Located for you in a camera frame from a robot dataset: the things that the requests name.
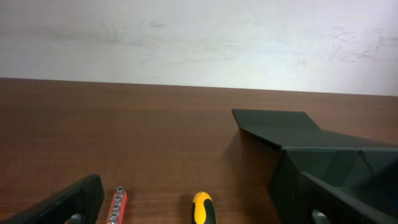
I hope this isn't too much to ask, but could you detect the orange bit holder strip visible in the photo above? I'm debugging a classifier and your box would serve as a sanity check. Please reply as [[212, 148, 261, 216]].
[[106, 186, 127, 224]]

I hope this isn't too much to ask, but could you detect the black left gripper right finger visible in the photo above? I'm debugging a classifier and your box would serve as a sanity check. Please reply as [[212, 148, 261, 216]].
[[298, 172, 397, 224]]

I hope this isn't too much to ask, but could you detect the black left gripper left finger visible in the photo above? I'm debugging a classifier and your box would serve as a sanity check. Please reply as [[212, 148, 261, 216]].
[[2, 174, 104, 224]]

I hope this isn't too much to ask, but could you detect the black open box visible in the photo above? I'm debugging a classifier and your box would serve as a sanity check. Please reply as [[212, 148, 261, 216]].
[[233, 109, 397, 223]]

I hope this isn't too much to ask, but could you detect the yellow black screwdriver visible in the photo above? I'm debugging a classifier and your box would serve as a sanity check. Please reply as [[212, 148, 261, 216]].
[[192, 192, 216, 224]]

